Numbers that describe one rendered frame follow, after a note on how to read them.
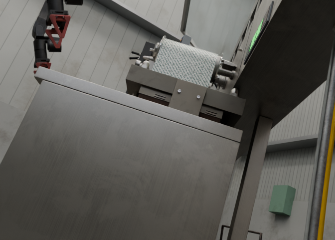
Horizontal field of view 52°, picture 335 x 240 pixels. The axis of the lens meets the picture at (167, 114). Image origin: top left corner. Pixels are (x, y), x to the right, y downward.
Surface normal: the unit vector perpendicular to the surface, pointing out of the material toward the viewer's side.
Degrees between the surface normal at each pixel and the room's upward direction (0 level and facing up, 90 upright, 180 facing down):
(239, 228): 90
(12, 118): 90
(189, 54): 90
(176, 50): 90
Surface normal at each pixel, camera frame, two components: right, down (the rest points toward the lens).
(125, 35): 0.43, -0.18
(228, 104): 0.05, -0.34
